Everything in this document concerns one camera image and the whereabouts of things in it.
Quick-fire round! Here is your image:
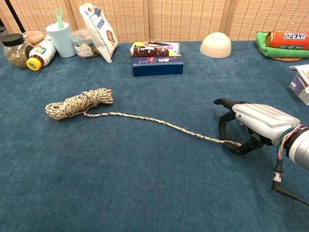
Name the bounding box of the green plastic spatula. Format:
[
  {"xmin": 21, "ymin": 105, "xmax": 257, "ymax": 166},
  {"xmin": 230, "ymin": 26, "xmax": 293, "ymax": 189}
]
[{"xmin": 55, "ymin": 8, "xmax": 65, "ymax": 29}]

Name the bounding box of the black stand pole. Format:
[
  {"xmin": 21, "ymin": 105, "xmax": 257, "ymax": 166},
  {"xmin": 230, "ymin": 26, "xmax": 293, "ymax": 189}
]
[{"xmin": 4, "ymin": 0, "xmax": 26, "ymax": 33}]

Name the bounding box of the green folded cloth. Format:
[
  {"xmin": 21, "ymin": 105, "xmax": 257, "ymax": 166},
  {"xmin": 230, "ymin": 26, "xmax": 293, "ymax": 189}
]
[{"xmin": 255, "ymin": 31, "xmax": 309, "ymax": 58}]

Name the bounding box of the pale blue plastic cup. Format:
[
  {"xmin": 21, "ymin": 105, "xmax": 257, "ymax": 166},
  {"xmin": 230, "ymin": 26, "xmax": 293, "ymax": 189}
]
[{"xmin": 45, "ymin": 22, "xmax": 77, "ymax": 58}]

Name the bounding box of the white printed snack bag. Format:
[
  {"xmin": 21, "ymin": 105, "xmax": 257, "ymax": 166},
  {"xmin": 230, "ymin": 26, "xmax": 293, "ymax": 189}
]
[{"xmin": 79, "ymin": 2, "xmax": 119, "ymax": 63}]

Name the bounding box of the brown woven coaster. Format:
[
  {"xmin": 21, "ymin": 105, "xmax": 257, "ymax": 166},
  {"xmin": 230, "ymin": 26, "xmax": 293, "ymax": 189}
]
[{"xmin": 258, "ymin": 48, "xmax": 304, "ymax": 62}]

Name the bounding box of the brown bottle with yellow cap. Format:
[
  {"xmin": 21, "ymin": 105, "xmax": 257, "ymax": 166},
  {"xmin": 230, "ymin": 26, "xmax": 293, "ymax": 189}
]
[{"xmin": 130, "ymin": 45, "xmax": 170, "ymax": 58}]

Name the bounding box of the orange Arctic Ocean can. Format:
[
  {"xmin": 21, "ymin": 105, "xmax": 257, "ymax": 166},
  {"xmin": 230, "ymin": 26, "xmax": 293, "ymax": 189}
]
[{"xmin": 265, "ymin": 30, "xmax": 309, "ymax": 51}]

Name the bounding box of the white purple toothpaste box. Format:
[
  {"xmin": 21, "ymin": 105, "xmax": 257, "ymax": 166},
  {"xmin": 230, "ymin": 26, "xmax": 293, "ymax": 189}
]
[{"xmin": 166, "ymin": 43, "xmax": 182, "ymax": 56}]

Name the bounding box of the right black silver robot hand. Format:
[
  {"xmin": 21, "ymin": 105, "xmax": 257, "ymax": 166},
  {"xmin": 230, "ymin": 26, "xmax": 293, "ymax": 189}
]
[{"xmin": 213, "ymin": 98, "xmax": 301, "ymax": 155}]

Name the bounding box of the blue white drink carton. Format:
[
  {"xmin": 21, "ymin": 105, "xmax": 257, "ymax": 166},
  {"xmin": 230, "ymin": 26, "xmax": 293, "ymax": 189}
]
[{"xmin": 289, "ymin": 74, "xmax": 309, "ymax": 106}]

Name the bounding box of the blue felt table mat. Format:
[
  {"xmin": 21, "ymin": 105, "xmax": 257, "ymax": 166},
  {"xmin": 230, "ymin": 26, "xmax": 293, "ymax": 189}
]
[{"xmin": 0, "ymin": 41, "xmax": 309, "ymax": 232}]

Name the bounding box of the white bottle with yellow cap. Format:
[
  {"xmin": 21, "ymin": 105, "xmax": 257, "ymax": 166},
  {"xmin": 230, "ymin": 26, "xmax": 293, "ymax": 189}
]
[{"xmin": 26, "ymin": 35, "xmax": 57, "ymax": 71}]

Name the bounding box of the bamboo folding screen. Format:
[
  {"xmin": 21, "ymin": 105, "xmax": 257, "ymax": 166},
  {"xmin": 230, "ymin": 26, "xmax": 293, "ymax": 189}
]
[{"xmin": 0, "ymin": 0, "xmax": 309, "ymax": 44}]

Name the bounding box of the clear jar of brown powder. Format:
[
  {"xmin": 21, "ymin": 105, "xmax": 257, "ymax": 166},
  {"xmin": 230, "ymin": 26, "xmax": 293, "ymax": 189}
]
[{"xmin": 23, "ymin": 30, "xmax": 44, "ymax": 46}]

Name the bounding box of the clear jar of colourful bits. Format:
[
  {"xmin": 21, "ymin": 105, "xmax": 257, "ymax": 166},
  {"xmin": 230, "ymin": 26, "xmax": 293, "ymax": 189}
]
[{"xmin": 71, "ymin": 29, "xmax": 100, "ymax": 59}]

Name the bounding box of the glass jar with black lid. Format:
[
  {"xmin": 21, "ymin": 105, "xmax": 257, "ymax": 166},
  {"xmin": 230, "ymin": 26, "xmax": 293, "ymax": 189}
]
[{"xmin": 1, "ymin": 33, "xmax": 34, "ymax": 69}]

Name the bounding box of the cream upturned bowl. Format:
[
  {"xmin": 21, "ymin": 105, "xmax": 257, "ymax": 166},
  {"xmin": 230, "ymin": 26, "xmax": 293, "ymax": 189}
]
[{"xmin": 199, "ymin": 32, "xmax": 232, "ymax": 58}]

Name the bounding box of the dark blue printed box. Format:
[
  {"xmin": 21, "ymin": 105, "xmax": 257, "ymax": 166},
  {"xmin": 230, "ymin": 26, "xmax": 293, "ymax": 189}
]
[{"xmin": 132, "ymin": 56, "xmax": 184, "ymax": 77}]

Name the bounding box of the beige brown braided rope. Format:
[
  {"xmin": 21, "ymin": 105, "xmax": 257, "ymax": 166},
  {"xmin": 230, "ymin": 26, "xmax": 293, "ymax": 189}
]
[{"xmin": 45, "ymin": 87, "xmax": 242, "ymax": 147}]

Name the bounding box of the snack box pack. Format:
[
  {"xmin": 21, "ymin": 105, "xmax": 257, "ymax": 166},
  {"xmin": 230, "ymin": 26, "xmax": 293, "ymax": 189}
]
[{"xmin": 289, "ymin": 64, "xmax": 309, "ymax": 85}]

